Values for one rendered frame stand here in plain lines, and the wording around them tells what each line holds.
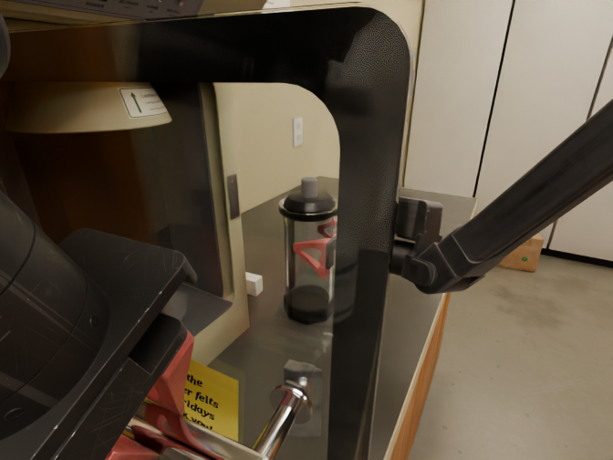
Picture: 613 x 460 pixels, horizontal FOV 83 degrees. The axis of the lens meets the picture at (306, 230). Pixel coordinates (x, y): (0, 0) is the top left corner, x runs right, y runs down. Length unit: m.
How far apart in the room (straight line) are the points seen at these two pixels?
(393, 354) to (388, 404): 0.10
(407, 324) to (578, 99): 2.70
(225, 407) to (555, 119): 3.11
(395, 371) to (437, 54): 2.88
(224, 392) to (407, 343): 0.46
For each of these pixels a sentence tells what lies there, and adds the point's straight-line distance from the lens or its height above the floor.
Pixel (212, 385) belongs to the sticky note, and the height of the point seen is 1.19.
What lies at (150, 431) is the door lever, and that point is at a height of 1.21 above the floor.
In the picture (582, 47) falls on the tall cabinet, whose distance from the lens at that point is 3.22.
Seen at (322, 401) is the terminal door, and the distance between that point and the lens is 0.21.
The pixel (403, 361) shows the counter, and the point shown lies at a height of 0.94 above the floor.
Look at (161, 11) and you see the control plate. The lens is 0.41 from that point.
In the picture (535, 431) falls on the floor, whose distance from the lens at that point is 1.95.
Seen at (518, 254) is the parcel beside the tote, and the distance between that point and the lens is 3.09.
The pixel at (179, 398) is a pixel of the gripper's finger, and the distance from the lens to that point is 0.19.
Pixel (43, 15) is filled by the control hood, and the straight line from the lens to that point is 0.37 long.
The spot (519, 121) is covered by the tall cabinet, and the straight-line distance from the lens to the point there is 3.21.
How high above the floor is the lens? 1.37
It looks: 24 degrees down
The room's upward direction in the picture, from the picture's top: straight up
